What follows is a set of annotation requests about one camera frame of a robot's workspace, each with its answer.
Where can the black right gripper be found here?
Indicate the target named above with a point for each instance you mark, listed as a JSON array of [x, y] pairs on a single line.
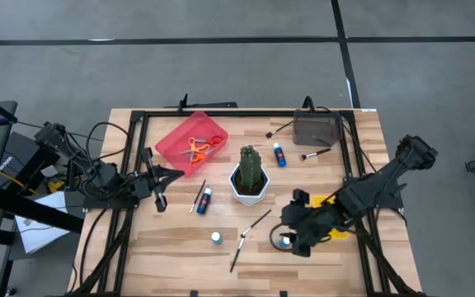
[[316, 222]]

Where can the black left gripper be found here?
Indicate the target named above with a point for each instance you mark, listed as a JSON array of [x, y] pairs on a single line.
[[147, 185]]

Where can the light blue paint bottle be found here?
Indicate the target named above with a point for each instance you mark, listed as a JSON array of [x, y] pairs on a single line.
[[285, 241]]

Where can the thin brush with pale end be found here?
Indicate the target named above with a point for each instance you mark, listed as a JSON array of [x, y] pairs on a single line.
[[197, 196]]

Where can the dark blue paint bottle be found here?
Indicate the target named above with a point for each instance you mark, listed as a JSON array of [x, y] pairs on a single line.
[[203, 203]]

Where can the white-bristled black brush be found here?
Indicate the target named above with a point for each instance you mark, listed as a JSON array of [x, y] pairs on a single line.
[[303, 157]]

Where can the teal paint bottle white cap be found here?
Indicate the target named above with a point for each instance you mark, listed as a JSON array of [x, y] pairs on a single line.
[[216, 237]]

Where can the medium blue paint bottle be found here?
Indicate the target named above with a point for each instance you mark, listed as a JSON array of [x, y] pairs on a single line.
[[280, 156]]

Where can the dark-bristled black brush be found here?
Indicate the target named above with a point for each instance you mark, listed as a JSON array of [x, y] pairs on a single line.
[[269, 134]]

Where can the grey plastic bin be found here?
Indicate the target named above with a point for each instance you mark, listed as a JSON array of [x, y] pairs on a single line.
[[316, 132]]

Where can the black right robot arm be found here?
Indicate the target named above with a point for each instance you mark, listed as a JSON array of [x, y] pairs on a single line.
[[386, 177]]

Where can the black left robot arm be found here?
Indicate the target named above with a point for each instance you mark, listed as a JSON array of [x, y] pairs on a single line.
[[97, 177]]

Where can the pink-red translucent plastic bin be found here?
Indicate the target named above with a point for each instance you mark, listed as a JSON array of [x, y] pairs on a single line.
[[175, 144]]

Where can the yellow slotted plastic basket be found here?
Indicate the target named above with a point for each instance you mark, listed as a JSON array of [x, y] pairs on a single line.
[[319, 201]]

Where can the white hexagonal plant pot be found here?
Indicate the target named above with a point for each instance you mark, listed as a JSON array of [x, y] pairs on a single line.
[[249, 200]]

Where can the green cactus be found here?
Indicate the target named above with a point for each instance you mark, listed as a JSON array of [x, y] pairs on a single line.
[[250, 165]]

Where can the black table clamp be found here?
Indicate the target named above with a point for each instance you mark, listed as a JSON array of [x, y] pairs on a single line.
[[308, 103]]

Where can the black stand beam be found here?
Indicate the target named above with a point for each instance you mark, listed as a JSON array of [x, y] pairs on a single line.
[[35, 210]]

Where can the white paper sheet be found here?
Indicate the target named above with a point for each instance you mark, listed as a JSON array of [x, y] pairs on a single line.
[[39, 235]]

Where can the white label sticker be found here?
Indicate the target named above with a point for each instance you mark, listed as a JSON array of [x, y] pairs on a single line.
[[368, 110]]

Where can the black equipment box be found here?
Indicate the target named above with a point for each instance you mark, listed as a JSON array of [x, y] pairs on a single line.
[[19, 152]]

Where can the black table bracket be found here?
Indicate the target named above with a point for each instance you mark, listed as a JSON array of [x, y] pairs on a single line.
[[204, 105]]

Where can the black aluminium table frame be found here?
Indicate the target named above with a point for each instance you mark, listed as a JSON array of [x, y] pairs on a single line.
[[241, 113]]

